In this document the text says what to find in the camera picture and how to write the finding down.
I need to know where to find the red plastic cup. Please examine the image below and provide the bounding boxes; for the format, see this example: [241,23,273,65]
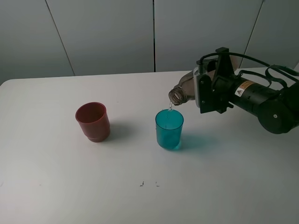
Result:
[75,102,110,142]

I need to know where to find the teal transparent plastic cup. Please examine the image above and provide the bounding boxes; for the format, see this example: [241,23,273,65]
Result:
[155,109,184,150]

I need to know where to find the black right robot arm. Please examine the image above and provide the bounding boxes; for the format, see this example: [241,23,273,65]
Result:
[193,48,299,134]

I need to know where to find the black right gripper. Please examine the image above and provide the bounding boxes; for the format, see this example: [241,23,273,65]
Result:
[198,47,235,114]

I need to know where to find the smoky transparent water bottle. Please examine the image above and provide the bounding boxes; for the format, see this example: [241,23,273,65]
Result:
[168,54,240,106]

